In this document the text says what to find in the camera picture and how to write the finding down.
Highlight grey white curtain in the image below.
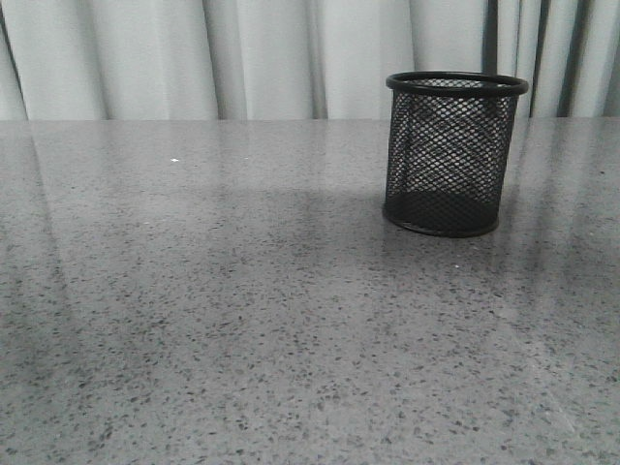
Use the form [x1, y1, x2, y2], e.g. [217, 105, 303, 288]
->
[1, 1, 619, 120]

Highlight black mesh pen bucket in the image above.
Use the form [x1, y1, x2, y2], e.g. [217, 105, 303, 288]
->
[383, 71, 529, 237]

